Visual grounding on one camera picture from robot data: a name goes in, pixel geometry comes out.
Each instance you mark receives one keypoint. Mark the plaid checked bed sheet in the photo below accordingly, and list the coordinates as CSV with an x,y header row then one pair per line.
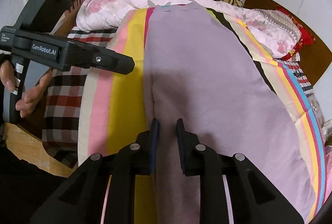
x,y
77,116

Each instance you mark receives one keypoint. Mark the person's left hand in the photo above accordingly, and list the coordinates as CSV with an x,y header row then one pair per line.
x,y
28,103

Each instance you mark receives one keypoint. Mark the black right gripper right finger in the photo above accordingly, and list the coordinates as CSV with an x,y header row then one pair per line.
x,y
232,189

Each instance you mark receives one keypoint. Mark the pink floral quilt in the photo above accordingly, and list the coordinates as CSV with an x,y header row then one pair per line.
x,y
272,28

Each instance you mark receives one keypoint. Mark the red patterned pillow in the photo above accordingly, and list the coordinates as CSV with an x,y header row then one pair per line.
x,y
302,38

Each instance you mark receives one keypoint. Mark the lavender fleece pants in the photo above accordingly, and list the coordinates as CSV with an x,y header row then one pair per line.
x,y
196,69

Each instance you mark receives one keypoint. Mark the dark wooden headboard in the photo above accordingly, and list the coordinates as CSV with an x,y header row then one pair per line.
x,y
314,58

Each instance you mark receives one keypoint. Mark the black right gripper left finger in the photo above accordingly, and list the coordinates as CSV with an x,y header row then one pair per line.
x,y
102,189

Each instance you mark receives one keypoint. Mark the wooden bed footboard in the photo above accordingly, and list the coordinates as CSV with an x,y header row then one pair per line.
x,y
25,146

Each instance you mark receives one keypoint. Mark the rainbow striped bed sheet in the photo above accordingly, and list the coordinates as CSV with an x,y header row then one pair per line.
x,y
128,113

